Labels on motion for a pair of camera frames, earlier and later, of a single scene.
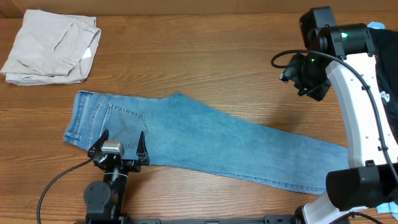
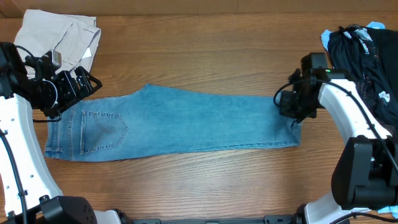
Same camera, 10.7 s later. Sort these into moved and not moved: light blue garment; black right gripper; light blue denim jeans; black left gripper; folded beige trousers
Moved: black right gripper; light blue denim jeans; black left gripper
Not moved: light blue garment; folded beige trousers
